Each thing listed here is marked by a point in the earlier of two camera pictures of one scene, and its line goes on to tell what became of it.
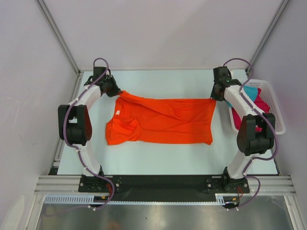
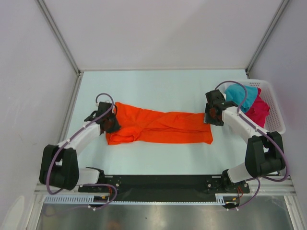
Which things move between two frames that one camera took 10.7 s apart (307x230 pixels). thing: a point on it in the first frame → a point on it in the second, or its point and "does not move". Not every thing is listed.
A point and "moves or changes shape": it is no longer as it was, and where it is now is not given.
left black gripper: [116, 90] → [116, 127]
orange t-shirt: [135, 120] moves or changes shape
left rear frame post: [43, 7] does not move
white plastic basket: [270, 95] does not move
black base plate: [164, 188] does not move
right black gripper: [214, 95] → [207, 119]
